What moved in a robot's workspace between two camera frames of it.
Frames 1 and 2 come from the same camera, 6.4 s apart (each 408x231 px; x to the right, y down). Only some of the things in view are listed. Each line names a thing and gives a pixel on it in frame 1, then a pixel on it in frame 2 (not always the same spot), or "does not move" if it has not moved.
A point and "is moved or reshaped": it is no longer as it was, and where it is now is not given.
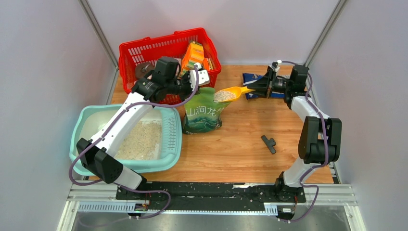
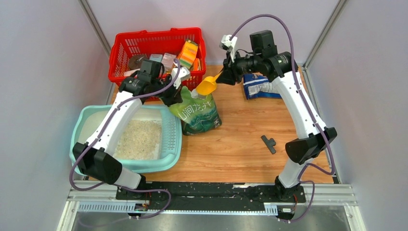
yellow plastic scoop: (231, 94) → (208, 85)
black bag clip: (270, 143) does not move
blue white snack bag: (250, 78) does not move
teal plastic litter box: (157, 142) does not move
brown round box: (142, 70) → (135, 60)
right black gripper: (264, 88) → (230, 75)
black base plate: (212, 196) does not move
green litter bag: (202, 113) is moved or reshaped
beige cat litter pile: (140, 143) does not move
